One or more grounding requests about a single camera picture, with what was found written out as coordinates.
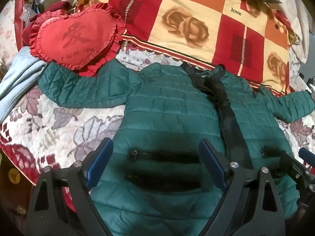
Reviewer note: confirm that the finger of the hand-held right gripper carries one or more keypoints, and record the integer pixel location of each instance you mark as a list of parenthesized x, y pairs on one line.
[(306, 154), (292, 164)]

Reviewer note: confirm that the white pillow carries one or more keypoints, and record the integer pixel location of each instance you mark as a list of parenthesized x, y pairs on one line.
[(294, 17)]

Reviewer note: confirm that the light blue cloth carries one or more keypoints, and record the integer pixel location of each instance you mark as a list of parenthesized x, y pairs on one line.
[(17, 78)]

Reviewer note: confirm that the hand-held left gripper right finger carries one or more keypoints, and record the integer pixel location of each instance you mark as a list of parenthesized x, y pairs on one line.
[(212, 163)]

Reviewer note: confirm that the green puffer jacket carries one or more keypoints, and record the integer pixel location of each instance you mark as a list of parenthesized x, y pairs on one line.
[(160, 108)]

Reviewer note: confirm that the red heart-shaped pillow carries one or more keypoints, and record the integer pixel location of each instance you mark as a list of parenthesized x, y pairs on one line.
[(73, 36)]

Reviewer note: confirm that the floral plush blanket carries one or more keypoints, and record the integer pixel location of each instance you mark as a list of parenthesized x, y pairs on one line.
[(61, 127)]

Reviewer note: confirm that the dark red bed frame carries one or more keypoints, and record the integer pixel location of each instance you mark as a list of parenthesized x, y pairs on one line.
[(12, 177)]

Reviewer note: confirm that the red and cream checkered quilt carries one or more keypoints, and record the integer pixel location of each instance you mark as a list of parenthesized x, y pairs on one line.
[(184, 9)]

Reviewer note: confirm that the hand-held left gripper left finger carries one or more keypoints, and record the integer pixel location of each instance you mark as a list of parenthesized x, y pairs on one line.
[(99, 162)]

